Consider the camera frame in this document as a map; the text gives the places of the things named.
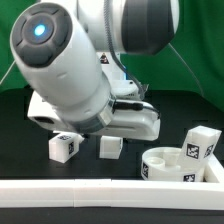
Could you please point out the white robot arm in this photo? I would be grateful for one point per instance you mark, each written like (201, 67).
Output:
(56, 45)

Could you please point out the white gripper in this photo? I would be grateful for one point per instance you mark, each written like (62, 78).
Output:
(130, 119)

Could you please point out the white L-shaped fence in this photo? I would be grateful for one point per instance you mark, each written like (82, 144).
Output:
(206, 195)

